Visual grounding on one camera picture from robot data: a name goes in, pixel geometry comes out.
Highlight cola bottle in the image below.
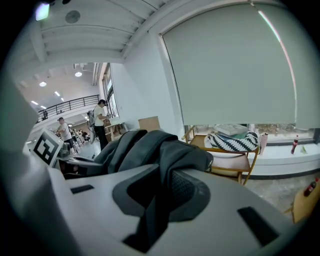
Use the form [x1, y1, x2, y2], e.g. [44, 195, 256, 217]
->
[303, 177, 320, 198]
[290, 134, 299, 155]

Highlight black white zigzag cushion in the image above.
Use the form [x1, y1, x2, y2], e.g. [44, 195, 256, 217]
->
[206, 131, 261, 152]

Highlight distant ceiling strip lights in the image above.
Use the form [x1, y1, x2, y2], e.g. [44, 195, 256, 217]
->
[30, 90, 65, 110]

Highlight wooden chair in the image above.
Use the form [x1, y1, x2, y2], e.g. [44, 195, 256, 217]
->
[181, 124, 261, 186]

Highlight white book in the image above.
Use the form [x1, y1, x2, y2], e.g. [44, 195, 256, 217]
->
[215, 123, 249, 136]

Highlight cardboard box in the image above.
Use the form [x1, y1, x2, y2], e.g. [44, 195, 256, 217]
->
[137, 115, 161, 132]

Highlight long ceiling light panel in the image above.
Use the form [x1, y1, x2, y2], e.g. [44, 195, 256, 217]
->
[35, 2, 51, 22]

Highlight round grey ceiling speaker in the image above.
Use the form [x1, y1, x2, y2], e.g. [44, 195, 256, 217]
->
[65, 10, 81, 24]

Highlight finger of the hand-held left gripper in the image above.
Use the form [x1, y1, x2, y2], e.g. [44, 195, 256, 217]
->
[63, 167, 108, 180]
[59, 156, 103, 168]

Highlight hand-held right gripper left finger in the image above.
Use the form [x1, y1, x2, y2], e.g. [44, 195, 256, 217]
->
[47, 163, 161, 256]

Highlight round wooden table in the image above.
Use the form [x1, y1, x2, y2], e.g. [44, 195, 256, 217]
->
[283, 184, 320, 224]

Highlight black balcony railing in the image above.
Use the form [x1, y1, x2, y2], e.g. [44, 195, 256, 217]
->
[36, 94, 101, 123]

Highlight dark grey cloth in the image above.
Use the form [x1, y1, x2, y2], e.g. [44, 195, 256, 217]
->
[93, 129, 214, 253]

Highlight tall glass window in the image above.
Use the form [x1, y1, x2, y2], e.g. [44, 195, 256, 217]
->
[101, 63, 120, 119]

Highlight pink tumbler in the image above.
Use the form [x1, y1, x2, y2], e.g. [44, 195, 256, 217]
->
[259, 131, 269, 156]

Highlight wide grey roller blind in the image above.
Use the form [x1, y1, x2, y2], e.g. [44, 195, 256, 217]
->
[161, 2, 297, 126]

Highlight window strip with dark frame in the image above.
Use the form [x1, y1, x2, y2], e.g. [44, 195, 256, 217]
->
[185, 123, 320, 145]

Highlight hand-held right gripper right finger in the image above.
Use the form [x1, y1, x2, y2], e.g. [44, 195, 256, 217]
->
[149, 167, 301, 256]

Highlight white window ledge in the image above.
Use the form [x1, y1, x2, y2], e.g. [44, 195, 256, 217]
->
[246, 142, 320, 180]

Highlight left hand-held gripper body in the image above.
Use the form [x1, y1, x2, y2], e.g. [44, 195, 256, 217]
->
[31, 127, 72, 168]

